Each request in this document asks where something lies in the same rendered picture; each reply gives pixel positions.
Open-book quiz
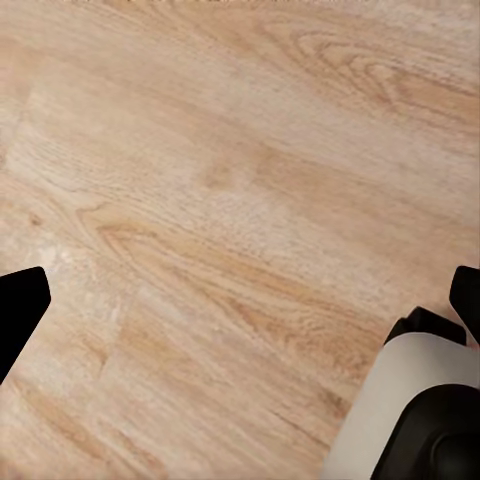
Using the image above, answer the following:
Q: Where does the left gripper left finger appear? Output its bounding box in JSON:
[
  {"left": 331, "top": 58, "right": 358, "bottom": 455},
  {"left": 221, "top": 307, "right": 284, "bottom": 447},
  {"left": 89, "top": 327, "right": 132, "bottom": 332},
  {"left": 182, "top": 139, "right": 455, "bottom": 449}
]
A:
[{"left": 0, "top": 266, "right": 51, "bottom": 383}]

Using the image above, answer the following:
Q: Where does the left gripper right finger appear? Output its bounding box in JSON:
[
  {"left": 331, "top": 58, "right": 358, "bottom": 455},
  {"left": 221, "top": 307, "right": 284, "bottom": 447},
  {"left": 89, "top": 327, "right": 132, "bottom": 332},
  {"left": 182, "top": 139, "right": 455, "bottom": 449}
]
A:
[{"left": 449, "top": 265, "right": 480, "bottom": 345}]

